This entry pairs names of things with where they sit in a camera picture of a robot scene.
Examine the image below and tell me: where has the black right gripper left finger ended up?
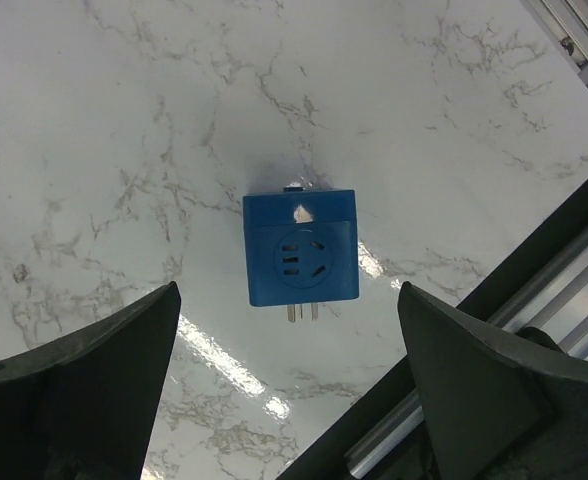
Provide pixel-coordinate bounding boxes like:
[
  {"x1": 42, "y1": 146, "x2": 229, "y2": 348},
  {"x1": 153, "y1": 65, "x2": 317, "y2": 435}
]
[{"x1": 0, "y1": 282, "x2": 181, "y2": 479}]

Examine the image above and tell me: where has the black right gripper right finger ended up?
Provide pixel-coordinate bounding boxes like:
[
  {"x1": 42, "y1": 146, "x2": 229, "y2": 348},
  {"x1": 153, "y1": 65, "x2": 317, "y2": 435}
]
[{"x1": 397, "y1": 282, "x2": 588, "y2": 479}]

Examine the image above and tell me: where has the blue cube socket adapter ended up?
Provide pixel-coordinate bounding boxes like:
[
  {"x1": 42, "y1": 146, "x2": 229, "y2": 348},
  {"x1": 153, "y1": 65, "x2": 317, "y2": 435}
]
[{"x1": 242, "y1": 187, "x2": 360, "y2": 322}]

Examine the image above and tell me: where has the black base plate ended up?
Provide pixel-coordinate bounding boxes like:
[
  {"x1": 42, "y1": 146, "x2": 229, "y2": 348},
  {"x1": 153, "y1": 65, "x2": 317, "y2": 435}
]
[{"x1": 283, "y1": 180, "x2": 588, "y2": 479}]

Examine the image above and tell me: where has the aluminium frame rail right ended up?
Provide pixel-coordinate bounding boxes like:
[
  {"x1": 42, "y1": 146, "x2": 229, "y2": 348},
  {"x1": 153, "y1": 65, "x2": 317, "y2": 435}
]
[{"x1": 522, "y1": 0, "x2": 588, "y2": 88}]

